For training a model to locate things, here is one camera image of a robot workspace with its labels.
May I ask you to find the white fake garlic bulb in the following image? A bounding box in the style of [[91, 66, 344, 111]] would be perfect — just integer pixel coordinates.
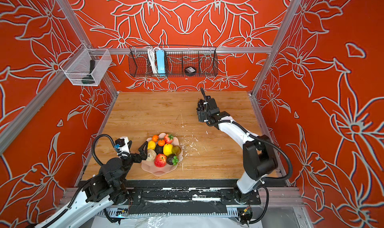
[[146, 149, 157, 162]]

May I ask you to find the yellow fake pear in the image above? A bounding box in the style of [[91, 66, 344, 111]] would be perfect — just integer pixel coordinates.
[[148, 141, 157, 150]]

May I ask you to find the small fake orange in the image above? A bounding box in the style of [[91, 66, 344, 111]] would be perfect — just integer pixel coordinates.
[[152, 135, 159, 142], [158, 140, 166, 147]]

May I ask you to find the red fake apple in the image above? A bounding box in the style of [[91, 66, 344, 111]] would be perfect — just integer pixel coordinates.
[[154, 154, 167, 168]]

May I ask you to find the pink scalloped fruit bowl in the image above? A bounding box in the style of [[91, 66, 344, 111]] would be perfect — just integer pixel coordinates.
[[141, 133, 183, 177]]

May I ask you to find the yellow fake lemon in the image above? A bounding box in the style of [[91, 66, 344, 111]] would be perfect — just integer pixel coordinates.
[[163, 144, 174, 157]]

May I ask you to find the red fake strawberry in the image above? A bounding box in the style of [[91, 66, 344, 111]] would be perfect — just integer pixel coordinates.
[[164, 134, 174, 144]]

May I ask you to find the dark purple fake mangosteen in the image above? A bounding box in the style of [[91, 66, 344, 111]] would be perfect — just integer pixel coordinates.
[[166, 155, 179, 166]]

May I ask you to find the brown fake passion fruit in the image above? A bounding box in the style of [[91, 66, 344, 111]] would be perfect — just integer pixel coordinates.
[[172, 146, 182, 156]]

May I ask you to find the dark fake grape bunch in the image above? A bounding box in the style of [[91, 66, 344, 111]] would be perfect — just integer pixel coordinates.
[[197, 106, 202, 116]]

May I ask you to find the dark fake avocado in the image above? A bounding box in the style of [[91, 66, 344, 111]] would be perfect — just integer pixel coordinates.
[[154, 145, 164, 155]]

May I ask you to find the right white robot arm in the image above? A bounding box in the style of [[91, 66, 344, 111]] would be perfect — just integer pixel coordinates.
[[197, 96, 293, 195]]

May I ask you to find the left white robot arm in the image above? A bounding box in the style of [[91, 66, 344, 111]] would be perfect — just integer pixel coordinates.
[[27, 142, 148, 228]]

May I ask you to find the light blue box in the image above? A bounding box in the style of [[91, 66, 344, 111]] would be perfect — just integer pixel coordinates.
[[156, 49, 166, 76]]

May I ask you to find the black brush in bin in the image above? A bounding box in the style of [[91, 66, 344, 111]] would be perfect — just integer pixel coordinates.
[[82, 59, 96, 84]]

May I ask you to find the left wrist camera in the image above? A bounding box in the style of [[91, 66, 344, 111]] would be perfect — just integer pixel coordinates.
[[114, 137, 132, 159]]

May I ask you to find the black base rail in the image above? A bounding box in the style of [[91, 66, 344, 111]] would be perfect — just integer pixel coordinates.
[[108, 179, 261, 219]]

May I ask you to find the black wire wall basket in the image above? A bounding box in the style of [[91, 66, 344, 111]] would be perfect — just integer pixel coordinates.
[[128, 45, 219, 78]]

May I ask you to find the white cable bundle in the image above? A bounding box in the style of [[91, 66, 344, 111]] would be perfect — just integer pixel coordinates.
[[147, 47, 158, 75]]

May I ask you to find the clear plastic wall bin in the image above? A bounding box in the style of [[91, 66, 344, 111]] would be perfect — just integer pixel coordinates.
[[60, 46, 112, 86]]

